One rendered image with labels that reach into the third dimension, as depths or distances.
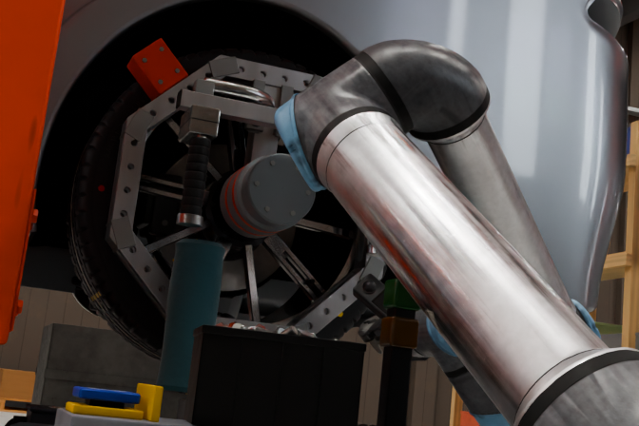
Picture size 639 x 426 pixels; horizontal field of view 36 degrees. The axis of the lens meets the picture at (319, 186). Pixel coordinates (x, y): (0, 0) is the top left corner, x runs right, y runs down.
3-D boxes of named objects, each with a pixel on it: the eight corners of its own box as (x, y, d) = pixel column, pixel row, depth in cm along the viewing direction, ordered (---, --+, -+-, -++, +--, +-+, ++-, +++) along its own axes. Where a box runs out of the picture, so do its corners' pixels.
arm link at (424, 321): (462, 373, 149) (426, 319, 148) (426, 373, 160) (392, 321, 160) (506, 337, 152) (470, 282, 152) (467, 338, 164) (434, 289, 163)
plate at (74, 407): (131, 416, 120) (132, 407, 121) (143, 419, 113) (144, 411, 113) (65, 410, 118) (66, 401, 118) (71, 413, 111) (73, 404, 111)
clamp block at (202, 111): (204, 147, 173) (208, 119, 174) (218, 137, 165) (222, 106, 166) (177, 143, 172) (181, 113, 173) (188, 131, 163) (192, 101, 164)
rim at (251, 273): (367, 232, 230) (225, 66, 225) (410, 220, 208) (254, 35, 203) (210, 385, 212) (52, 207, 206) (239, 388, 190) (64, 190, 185)
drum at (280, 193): (280, 245, 196) (287, 176, 199) (316, 233, 176) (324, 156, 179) (210, 234, 191) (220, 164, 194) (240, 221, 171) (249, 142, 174)
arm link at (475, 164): (426, -12, 126) (576, 319, 164) (344, 42, 125) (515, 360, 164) (469, 16, 116) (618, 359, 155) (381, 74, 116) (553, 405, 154)
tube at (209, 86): (261, 135, 192) (267, 83, 194) (292, 112, 174) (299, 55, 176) (172, 117, 186) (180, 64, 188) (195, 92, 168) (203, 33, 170)
